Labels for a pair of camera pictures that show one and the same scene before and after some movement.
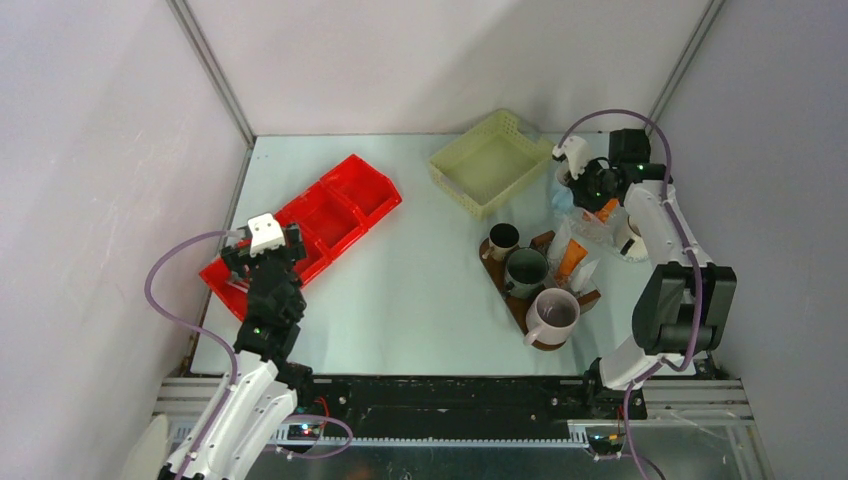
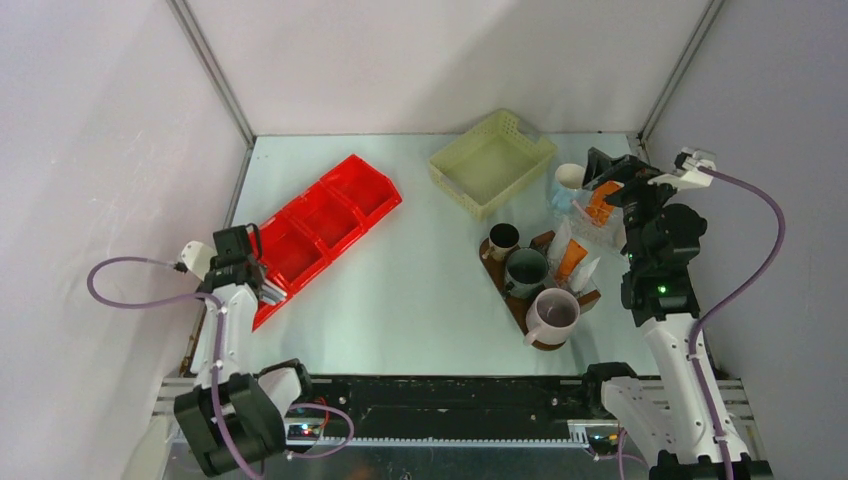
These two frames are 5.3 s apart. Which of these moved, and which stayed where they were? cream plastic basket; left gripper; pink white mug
Moved: left gripper
Stayed: cream plastic basket; pink white mug
